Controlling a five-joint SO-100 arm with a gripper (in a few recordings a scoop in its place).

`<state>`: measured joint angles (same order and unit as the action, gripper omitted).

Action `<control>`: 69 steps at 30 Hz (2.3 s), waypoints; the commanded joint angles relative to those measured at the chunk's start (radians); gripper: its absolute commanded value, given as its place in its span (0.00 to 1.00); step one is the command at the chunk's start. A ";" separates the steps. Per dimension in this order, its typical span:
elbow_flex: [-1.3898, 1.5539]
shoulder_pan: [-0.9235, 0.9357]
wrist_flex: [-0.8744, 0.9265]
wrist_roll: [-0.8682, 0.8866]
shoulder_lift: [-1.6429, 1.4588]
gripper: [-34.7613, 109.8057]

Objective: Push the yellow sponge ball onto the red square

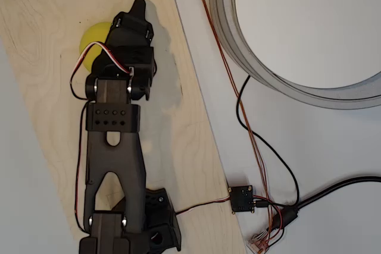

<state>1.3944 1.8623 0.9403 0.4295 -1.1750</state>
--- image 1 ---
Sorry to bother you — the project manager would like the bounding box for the clear wire connector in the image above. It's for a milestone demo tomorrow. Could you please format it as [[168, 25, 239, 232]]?
[[246, 231, 270, 253]]

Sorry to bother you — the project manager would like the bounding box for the red white black servo lead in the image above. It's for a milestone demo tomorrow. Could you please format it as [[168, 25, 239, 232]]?
[[174, 196, 232, 215]]

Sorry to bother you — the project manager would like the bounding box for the thin red wire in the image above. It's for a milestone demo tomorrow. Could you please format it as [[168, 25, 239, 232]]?
[[252, 195, 287, 247]]

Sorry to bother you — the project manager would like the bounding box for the wrist servo cable loop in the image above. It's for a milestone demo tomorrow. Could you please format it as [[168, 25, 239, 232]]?
[[70, 42, 135, 100]]

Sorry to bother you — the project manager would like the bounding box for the thin dark arm cable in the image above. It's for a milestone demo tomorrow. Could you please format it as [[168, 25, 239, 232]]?
[[73, 101, 90, 233]]

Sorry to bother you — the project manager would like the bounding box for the thin copper wire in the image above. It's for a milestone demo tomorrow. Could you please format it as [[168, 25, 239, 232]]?
[[192, 0, 276, 237]]

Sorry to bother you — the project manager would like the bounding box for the thin black usb cable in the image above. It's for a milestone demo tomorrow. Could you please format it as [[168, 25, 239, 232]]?
[[236, 75, 300, 209]]

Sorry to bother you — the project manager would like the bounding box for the light wooden board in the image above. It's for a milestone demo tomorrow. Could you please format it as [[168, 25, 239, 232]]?
[[0, 0, 248, 254]]

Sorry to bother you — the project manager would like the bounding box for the large grey ring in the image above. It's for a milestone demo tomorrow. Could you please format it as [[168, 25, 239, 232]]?
[[209, 0, 381, 111]]

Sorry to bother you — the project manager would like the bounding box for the thick black power cable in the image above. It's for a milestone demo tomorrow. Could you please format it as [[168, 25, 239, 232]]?
[[273, 175, 381, 231]]

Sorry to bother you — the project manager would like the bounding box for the yellow round foam disc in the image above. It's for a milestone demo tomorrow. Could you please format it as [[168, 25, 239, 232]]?
[[79, 21, 113, 73]]

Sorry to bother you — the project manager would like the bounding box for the small black controller board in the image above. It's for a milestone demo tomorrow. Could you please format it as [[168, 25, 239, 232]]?
[[228, 184, 256, 215]]

